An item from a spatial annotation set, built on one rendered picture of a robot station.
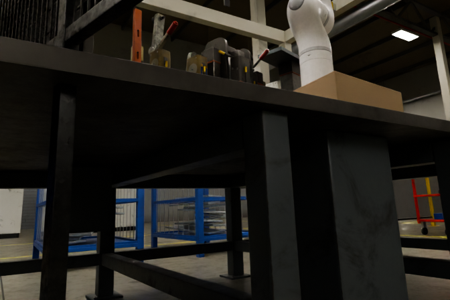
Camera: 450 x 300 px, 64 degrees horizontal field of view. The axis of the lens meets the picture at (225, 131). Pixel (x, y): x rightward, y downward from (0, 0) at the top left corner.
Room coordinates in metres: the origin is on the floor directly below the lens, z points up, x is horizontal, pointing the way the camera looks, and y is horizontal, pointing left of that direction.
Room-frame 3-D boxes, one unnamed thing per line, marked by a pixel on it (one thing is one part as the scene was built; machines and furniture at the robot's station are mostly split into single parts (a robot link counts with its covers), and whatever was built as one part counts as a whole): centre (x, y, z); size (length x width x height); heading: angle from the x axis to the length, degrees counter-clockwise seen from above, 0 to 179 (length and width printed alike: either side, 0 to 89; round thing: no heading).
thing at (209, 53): (1.46, 0.05, 0.91); 0.07 x 0.05 x 0.42; 48
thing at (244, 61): (1.47, -0.09, 0.89); 0.09 x 0.08 x 0.38; 48
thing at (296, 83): (1.72, -0.35, 0.92); 0.10 x 0.08 x 0.45; 138
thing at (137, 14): (1.25, 0.32, 0.95); 0.03 x 0.01 x 0.50; 138
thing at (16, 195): (8.94, 5.34, 1.22); 2.40 x 0.54 x 2.45; 29
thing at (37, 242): (3.63, 1.41, 0.47); 1.20 x 0.80 x 0.95; 31
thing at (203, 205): (4.29, 0.29, 0.47); 1.20 x 0.80 x 0.95; 34
